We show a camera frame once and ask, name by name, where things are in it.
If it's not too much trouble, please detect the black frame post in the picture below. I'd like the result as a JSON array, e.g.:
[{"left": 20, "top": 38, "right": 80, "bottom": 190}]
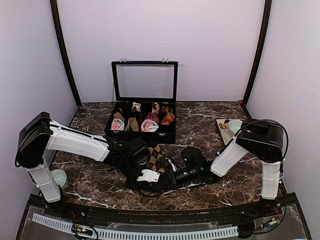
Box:
[
  {"left": 49, "top": 0, "right": 82, "bottom": 108},
  {"left": 242, "top": 0, "right": 272, "bottom": 106}
]

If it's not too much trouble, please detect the brown tan rolled sock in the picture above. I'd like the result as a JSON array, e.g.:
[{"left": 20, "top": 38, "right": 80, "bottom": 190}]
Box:
[{"left": 124, "top": 117, "right": 140, "bottom": 132}]

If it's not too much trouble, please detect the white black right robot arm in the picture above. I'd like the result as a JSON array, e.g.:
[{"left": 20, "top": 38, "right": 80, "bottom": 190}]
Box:
[{"left": 162, "top": 118, "right": 289, "bottom": 217}]

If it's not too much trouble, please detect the pale green bowl left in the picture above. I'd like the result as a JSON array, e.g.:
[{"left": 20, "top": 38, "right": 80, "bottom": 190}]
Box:
[{"left": 51, "top": 169, "right": 68, "bottom": 190}]

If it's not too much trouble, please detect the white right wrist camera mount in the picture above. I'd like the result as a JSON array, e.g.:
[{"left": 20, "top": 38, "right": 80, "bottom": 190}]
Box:
[{"left": 164, "top": 156, "right": 179, "bottom": 172}]

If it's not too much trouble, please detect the white slotted cable duct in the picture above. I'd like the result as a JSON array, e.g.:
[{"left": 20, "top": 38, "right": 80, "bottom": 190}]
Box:
[{"left": 31, "top": 213, "right": 239, "bottom": 240}]

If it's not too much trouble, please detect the pink white rolled sock right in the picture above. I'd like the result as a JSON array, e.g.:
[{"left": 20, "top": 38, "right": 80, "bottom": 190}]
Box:
[{"left": 141, "top": 119, "right": 159, "bottom": 133}]

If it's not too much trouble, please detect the maroon purple orange striped sock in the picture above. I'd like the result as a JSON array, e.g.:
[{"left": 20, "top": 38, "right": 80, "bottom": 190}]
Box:
[{"left": 160, "top": 112, "right": 176, "bottom": 126}]

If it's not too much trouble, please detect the black left frame post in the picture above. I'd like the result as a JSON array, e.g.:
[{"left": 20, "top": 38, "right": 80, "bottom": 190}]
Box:
[{"left": 49, "top": 0, "right": 82, "bottom": 108}]

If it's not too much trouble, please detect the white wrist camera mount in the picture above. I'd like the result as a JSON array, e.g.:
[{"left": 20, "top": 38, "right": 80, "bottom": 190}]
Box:
[
  {"left": 164, "top": 156, "right": 179, "bottom": 172},
  {"left": 136, "top": 169, "right": 161, "bottom": 183}
]

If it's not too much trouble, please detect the black front table rail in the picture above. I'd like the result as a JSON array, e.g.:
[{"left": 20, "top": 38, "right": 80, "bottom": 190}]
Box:
[{"left": 27, "top": 193, "right": 298, "bottom": 226}]

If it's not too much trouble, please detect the leopard pattern rolled sock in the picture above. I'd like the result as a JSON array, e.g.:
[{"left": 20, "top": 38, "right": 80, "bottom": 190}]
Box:
[{"left": 159, "top": 106, "right": 173, "bottom": 115}]

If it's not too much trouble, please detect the maroon teal rolled sock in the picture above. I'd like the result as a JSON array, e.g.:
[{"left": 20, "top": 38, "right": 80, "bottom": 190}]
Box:
[{"left": 145, "top": 112, "right": 159, "bottom": 124}]

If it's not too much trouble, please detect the cream brown rolled sock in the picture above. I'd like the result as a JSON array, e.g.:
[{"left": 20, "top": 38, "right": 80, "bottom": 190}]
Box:
[{"left": 131, "top": 102, "right": 141, "bottom": 113}]

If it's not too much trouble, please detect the pink white rolled sock left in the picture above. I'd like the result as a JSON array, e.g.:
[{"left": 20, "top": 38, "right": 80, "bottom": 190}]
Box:
[{"left": 110, "top": 118, "right": 125, "bottom": 131}]

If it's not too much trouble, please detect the brown argyle sock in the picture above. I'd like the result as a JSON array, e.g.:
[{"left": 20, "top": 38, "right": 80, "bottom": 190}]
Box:
[{"left": 147, "top": 142, "right": 166, "bottom": 174}]

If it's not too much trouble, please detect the pink white rolled sock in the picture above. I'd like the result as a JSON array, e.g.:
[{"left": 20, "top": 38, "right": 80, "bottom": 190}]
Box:
[
  {"left": 141, "top": 119, "right": 159, "bottom": 133},
  {"left": 110, "top": 118, "right": 125, "bottom": 131}
]

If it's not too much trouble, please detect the pale green ceramic bowl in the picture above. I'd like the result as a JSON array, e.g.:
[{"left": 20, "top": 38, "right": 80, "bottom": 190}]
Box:
[{"left": 227, "top": 119, "right": 243, "bottom": 135}]

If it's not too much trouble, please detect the square floral ceramic plate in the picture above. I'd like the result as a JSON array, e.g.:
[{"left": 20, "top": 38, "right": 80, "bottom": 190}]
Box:
[{"left": 216, "top": 118, "right": 245, "bottom": 145}]

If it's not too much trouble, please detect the black sock organizer box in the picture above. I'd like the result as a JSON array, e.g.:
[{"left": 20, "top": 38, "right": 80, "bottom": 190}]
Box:
[{"left": 104, "top": 59, "right": 179, "bottom": 144}]

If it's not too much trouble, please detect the black right frame post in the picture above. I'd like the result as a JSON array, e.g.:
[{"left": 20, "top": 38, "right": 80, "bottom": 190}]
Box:
[{"left": 242, "top": 0, "right": 272, "bottom": 106}]

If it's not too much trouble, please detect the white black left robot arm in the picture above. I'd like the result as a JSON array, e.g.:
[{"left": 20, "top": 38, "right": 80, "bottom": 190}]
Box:
[{"left": 15, "top": 112, "right": 158, "bottom": 218}]

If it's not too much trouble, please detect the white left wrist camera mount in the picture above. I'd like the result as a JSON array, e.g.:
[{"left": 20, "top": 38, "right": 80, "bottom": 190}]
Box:
[{"left": 136, "top": 169, "right": 161, "bottom": 183}]

